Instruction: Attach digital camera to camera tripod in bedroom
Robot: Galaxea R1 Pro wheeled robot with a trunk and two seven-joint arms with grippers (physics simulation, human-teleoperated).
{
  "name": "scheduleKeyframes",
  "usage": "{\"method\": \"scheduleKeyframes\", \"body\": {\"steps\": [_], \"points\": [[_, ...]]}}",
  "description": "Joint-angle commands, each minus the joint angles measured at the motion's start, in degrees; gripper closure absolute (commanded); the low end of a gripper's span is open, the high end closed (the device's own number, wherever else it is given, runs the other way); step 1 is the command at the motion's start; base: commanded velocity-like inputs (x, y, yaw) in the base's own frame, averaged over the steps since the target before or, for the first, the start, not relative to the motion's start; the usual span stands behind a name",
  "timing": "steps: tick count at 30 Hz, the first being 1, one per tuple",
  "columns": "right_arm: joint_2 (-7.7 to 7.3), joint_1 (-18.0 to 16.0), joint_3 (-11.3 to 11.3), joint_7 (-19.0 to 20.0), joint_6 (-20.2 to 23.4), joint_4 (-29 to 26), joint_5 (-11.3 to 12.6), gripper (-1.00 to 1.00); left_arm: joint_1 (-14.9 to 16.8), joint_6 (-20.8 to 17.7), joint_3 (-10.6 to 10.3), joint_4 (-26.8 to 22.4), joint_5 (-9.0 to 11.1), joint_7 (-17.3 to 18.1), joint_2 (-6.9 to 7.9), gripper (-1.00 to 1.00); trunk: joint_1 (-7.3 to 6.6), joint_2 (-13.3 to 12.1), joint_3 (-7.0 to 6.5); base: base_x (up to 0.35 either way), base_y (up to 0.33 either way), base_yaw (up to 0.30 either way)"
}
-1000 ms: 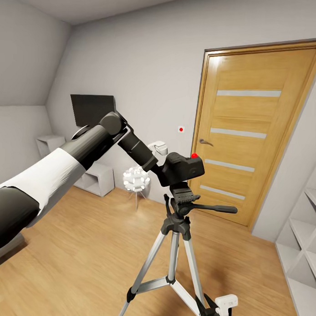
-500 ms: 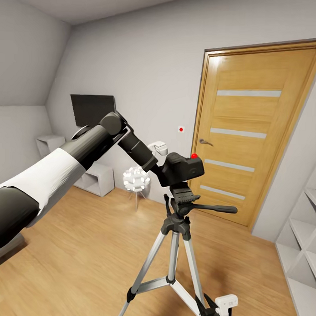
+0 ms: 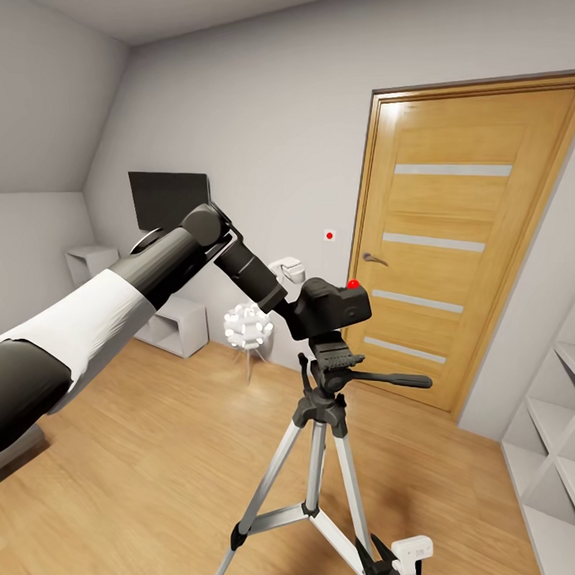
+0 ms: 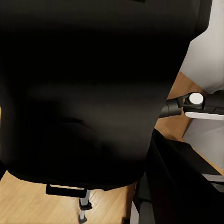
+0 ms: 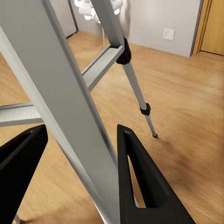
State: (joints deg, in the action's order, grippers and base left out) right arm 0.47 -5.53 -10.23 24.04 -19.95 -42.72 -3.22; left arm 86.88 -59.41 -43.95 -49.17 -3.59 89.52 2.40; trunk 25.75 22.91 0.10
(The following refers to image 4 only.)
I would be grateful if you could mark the camera tripod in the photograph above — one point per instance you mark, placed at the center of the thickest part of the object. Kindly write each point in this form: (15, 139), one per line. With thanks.
(84, 205)

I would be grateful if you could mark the digital camera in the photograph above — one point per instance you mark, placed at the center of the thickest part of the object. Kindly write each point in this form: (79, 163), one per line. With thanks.
(83, 83)

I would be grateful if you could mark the desk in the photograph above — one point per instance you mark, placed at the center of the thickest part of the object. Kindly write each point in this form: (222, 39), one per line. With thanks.
(207, 137)

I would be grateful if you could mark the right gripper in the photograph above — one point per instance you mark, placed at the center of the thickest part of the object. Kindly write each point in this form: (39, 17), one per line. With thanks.
(165, 111)

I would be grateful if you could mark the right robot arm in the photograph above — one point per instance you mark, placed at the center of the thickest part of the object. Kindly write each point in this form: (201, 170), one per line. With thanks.
(196, 105)

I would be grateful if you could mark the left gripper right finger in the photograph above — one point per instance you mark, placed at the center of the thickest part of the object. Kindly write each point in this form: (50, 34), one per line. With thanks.
(179, 193)

